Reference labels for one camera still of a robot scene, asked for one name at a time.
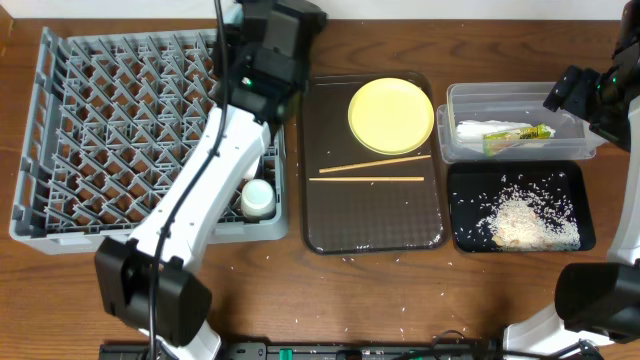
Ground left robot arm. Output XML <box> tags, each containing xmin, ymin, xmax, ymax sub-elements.
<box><xmin>94</xmin><ymin>0</ymin><xmax>327</xmax><ymax>359</ymax></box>

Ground wooden chopstick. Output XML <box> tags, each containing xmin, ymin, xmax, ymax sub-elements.
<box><xmin>308</xmin><ymin>176</ymin><xmax>425</xmax><ymax>183</ymax></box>
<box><xmin>319</xmin><ymin>155</ymin><xmax>432</xmax><ymax>174</ymax></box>

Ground pile of rice waste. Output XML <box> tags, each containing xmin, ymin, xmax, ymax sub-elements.
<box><xmin>450</xmin><ymin>171</ymin><xmax>581</xmax><ymax>253</ymax></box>

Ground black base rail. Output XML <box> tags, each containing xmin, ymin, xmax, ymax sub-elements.
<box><xmin>98</xmin><ymin>329</ymin><xmax>604</xmax><ymax>360</ymax></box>

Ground white plastic cup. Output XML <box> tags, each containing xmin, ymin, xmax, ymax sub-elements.
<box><xmin>241</xmin><ymin>179</ymin><xmax>276</xmax><ymax>222</ymax></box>

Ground dark brown serving tray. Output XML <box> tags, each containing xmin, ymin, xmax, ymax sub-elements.
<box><xmin>297</xmin><ymin>74</ymin><xmax>448</xmax><ymax>255</ymax></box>

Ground grey plastic dish rack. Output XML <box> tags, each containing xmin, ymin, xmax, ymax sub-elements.
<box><xmin>8</xmin><ymin>15</ymin><xmax>290</xmax><ymax>256</ymax></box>

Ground clear plastic waste bin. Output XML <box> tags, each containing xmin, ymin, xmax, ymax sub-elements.
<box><xmin>437</xmin><ymin>82</ymin><xmax>605</xmax><ymax>164</ymax></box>

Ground yellow round plate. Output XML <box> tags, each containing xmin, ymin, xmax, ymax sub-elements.
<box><xmin>347</xmin><ymin>77</ymin><xmax>435</xmax><ymax>155</ymax></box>

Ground black waste tray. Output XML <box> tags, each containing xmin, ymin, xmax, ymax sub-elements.
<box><xmin>447</xmin><ymin>161</ymin><xmax>596</xmax><ymax>253</ymax></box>

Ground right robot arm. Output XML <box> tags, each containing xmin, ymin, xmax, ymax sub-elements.
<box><xmin>501</xmin><ymin>0</ymin><xmax>639</xmax><ymax>359</ymax></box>

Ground upper wooden chopstick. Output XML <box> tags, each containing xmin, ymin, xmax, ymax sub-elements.
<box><xmin>319</xmin><ymin>155</ymin><xmax>432</xmax><ymax>174</ymax></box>

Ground lower wooden chopstick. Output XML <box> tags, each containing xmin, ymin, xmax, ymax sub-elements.
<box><xmin>308</xmin><ymin>176</ymin><xmax>425</xmax><ymax>183</ymax></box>

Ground green snack wrapper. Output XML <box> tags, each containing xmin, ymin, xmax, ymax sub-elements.
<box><xmin>483</xmin><ymin>124</ymin><xmax>555</xmax><ymax>156</ymax></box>

